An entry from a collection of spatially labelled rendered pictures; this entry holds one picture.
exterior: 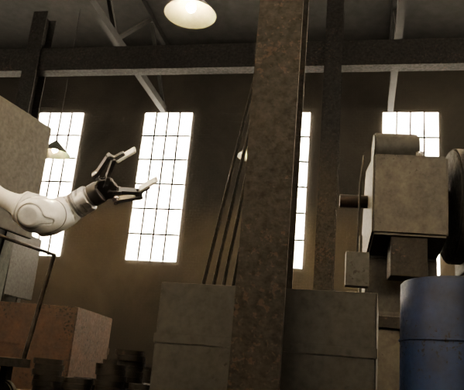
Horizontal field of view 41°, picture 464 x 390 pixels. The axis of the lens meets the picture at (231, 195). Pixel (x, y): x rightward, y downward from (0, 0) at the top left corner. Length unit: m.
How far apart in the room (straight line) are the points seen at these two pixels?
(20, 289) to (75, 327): 6.92
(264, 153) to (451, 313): 1.26
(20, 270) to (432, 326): 9.37
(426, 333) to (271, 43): 1.82
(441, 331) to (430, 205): 2.67
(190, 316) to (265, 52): 1.58
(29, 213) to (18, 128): 5.18
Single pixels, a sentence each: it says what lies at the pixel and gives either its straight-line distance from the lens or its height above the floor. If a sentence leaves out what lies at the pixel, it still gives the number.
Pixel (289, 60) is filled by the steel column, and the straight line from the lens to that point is 3.67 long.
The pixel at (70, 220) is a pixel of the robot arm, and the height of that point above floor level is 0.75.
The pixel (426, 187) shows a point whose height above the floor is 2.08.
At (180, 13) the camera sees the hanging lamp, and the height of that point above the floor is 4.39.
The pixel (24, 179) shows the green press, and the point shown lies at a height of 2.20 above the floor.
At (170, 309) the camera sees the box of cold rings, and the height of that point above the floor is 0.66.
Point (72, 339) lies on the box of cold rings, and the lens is 4.88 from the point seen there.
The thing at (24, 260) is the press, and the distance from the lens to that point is 11.81.
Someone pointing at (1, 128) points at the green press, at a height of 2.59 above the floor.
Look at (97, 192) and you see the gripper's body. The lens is 2.05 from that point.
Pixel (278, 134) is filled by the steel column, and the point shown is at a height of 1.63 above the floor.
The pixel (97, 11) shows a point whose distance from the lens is 11.12.
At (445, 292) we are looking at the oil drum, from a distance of 3.18.
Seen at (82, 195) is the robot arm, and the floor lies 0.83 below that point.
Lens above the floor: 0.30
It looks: 17 degrees up
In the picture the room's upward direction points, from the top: 5 degrees clockwise
